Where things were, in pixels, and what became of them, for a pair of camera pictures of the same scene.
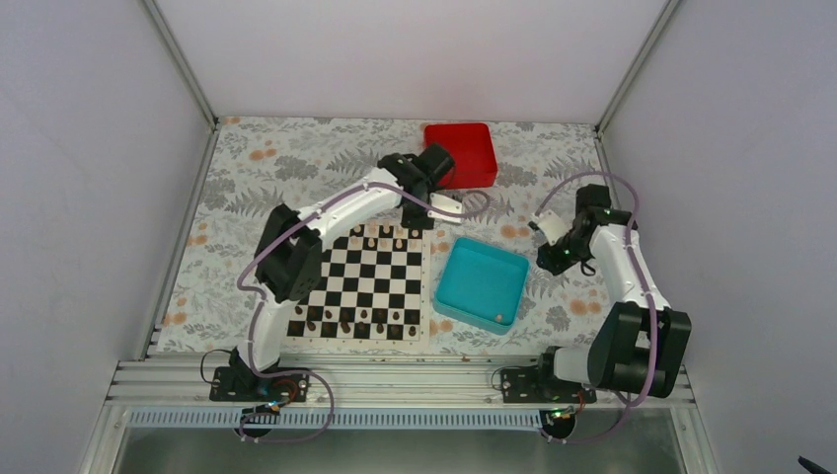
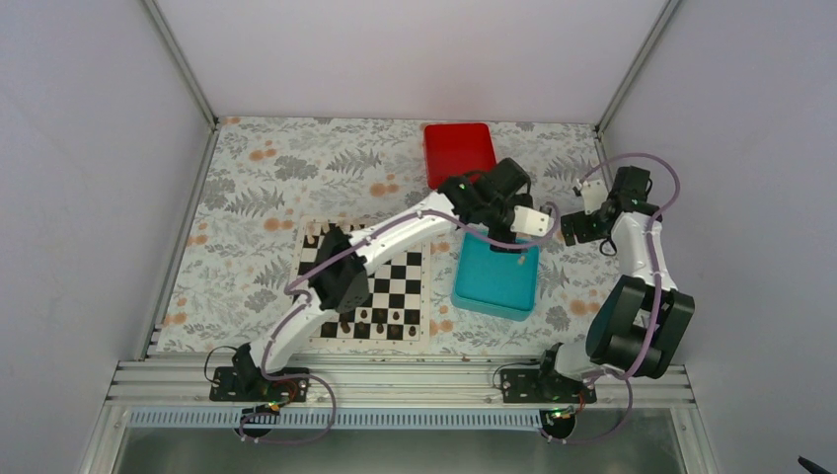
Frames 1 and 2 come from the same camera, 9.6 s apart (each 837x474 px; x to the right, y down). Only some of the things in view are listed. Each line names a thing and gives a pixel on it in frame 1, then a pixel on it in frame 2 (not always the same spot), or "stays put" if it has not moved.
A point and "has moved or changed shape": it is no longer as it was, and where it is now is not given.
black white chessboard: x=375 y=288 stays put
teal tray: x=483 y=284 has moved or changed shape
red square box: x=473 y=147 stays put
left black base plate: x=243 y=383 stays put
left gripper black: x=408 y=221 to x=494 y=236
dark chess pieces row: x=352 y=321 stays put
